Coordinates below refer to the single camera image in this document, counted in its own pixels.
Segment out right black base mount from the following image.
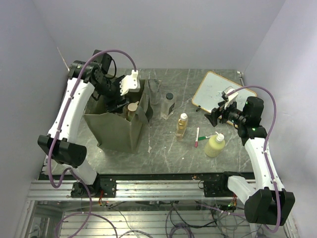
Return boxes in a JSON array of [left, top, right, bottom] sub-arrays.
[[198, 171, 249, 198]]

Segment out loose cables under table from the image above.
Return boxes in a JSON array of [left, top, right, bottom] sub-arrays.
[[53, 190, 251, 238]]

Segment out clear bottle with black label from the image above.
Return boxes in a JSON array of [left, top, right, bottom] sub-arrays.
[[160, 92, 176, 119]]

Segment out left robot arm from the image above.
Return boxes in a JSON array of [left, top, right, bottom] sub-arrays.
[[38, 50, 139, 197]]

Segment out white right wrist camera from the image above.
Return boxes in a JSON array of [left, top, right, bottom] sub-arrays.
[[222, 86, 238, 109]]

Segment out pink marker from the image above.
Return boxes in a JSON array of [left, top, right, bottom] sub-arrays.
[[194, 127, 200, 148]]

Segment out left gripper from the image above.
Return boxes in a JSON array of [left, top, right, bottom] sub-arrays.
[[95, 74, 130, 113]]

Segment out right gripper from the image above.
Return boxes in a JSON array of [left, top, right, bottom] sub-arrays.
[[205, 98, 247, 126]]

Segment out small whiteboard yellow frame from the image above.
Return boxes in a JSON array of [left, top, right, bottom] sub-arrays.
[[191, 71, 257, 117]]

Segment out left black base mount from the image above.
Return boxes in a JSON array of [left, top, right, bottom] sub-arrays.
[[70, 174, 117, 198]]

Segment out green bottle beige cap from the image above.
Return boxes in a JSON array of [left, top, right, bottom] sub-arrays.
[[126, 101, 139, 121]]

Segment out amber bottle white cap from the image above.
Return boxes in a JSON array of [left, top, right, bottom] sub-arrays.
[[175, 113, 188, 141]]

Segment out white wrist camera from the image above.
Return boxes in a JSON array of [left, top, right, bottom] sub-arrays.
[[119, 70, 141, 96], [222, 86, 238, 109]]

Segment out clear tube with dark label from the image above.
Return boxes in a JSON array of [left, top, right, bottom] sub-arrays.
[[148, 79, 161, 105]]

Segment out yellow pump bottle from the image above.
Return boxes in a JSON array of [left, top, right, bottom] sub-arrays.
[[204, 132, 225, 158]]

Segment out aluminium rail frame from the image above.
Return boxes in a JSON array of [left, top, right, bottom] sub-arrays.
[[24, 179, 258, 202]]

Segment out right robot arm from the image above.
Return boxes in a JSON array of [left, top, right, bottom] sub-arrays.
[[205, 96, 295, 226]]

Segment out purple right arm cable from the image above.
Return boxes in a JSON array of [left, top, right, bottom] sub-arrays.
[[226, 85, 283, 233]]

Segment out olive canvas bag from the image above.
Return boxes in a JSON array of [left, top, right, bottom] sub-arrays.
[[83, 79, 153, 154]]

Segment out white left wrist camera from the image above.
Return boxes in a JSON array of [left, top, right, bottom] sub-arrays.
[[119, 70, 141, 96]]

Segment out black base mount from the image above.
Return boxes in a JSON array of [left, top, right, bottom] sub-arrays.
[[198, 171, 249, 198], [70, 174, 117, 198]]

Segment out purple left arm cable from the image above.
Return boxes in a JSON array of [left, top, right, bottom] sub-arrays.
[[47, 49, 138, 188]]

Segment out green marker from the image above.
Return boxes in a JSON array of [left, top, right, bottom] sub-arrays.
[[198, 135, 211, 141]]

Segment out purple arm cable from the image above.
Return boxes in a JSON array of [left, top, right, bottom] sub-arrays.
[[226, 85, 283, 233], [47, 49, 138, 188]]

